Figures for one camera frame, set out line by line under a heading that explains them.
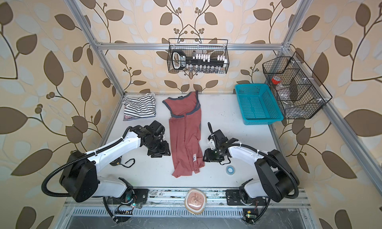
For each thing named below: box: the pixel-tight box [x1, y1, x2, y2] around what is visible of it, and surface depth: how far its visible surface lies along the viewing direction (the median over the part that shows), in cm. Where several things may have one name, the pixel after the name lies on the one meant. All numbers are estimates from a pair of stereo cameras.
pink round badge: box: [184, 187, 207, 215], surface depth 72 cm
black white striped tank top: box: [122, 93, 157, 121], surface depth 107 cm
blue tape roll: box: [225, 165, 236, 176], surface depth 84 cm
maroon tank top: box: [162, 91, 206, 178], surface depth 97 cm
